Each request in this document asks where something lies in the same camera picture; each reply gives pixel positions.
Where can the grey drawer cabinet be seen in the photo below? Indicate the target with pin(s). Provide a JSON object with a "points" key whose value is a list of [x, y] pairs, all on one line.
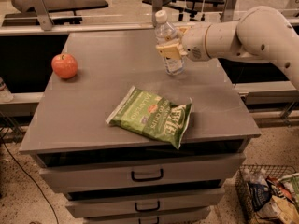
{"points": [[125, 143]]}

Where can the clear plastic water bottle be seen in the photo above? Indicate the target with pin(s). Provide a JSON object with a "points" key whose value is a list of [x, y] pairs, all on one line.
{"points": [[165, 31]]}

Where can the snack bags in basket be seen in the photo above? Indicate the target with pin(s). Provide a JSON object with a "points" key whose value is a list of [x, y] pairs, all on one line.
{"points": [[274, 198]]}

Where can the dark bench left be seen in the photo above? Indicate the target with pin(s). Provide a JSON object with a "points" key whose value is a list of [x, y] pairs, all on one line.
{"points": [[27, 16]]}

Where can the green jalapeno chip bag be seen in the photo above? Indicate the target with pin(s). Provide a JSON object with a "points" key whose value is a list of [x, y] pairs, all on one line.
{"points": [[151, 115]]}

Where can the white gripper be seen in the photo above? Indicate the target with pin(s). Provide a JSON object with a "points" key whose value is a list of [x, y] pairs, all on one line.
{"points": [[194, 43]]}

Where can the middle grey drawer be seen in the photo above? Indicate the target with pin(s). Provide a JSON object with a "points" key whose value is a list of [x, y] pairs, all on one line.
{"points": [[126, 206]]}

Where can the wire basket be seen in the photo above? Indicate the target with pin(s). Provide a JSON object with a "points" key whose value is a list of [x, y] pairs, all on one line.
{"points": [[243, 192]]}

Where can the top grey drawer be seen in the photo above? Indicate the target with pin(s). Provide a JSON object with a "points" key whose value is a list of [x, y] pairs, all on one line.
{"points": [[128, 174]]}

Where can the grey drawer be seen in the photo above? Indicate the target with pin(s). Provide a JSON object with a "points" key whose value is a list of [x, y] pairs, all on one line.
{"points": [[174, 216], [126, 206], [128, 174]]}

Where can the metal rail bracket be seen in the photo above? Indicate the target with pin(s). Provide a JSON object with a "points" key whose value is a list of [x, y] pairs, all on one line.
{"points": [[43, 16], [228, 10]]}

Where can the red apple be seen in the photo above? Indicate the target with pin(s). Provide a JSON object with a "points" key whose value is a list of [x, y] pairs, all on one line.
{"points": [[64, 65]]}

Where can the metal rail bracket left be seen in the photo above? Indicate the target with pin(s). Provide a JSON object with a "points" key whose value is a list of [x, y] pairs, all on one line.
{"points": [[43, 16]]}

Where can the metal rail bracket right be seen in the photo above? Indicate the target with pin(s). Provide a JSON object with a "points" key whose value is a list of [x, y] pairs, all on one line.
{"points": [[228, 10]]}

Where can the bottom grey drawer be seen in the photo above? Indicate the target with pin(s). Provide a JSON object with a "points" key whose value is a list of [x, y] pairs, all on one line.
{"points": [[174, 216]]}

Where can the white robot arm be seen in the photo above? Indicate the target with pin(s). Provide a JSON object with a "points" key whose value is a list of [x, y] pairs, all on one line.
{"points": [[261, 35]]}

